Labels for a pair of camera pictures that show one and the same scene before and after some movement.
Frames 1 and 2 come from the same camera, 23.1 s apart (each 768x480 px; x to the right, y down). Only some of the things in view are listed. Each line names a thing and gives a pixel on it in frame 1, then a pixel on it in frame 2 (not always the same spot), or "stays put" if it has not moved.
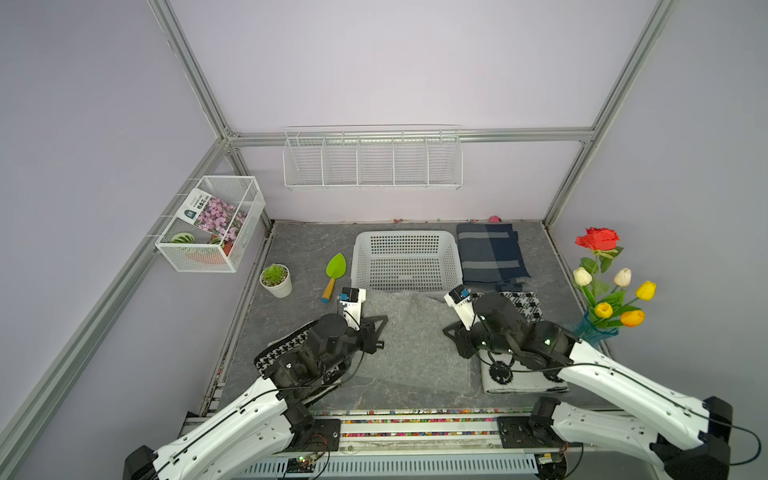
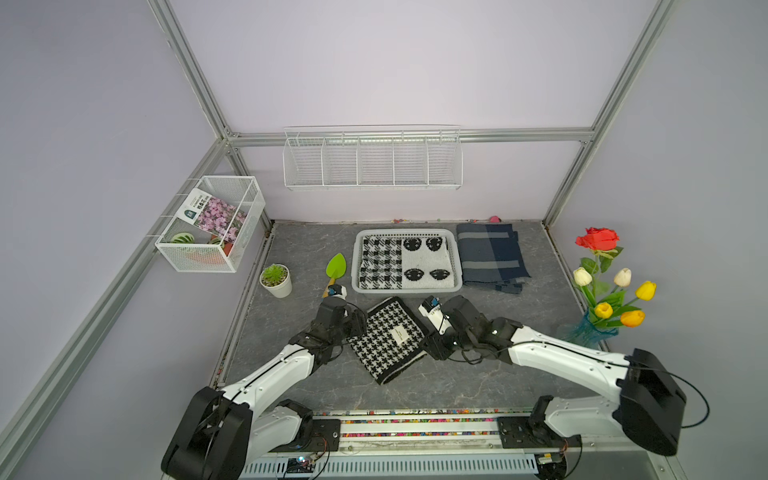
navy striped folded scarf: (491, 254) stays put
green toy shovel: (335, 269) stays put
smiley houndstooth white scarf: (505, 373) -> (405, 263)
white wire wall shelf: (421, 157) stays put
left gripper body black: (366, 343) -> (353, 324)
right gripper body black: (465, 339) -> (441, 344)
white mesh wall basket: (212, 228) stays put
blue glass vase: (593, 334) stays put
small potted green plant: (276, 279) stays put
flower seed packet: (216, 217) stays put
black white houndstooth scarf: (285, 346) -> (392, 341)
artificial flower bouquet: (601, 290) stays put
